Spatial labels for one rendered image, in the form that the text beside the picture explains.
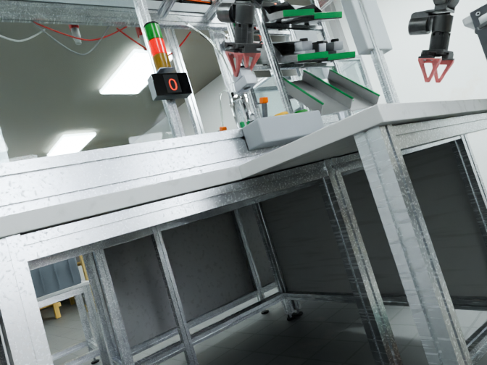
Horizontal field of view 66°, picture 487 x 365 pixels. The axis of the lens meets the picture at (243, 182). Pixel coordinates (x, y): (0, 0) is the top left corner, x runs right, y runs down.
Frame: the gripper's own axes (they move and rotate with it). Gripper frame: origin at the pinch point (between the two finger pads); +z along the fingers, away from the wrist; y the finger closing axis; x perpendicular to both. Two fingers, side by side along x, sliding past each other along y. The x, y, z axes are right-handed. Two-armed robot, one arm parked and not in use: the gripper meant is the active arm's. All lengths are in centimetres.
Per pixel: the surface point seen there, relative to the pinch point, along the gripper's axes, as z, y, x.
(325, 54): -6.0, -31.4, 5.6
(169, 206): 17, 46, 39
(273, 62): -2.1, -19.2, -6.9
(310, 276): 123, -74, -18
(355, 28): -13, -158, -78
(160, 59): -2.8, 20.0, -15.7
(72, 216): 14, 63, 39
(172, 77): 2.2, 18.0, -11.6
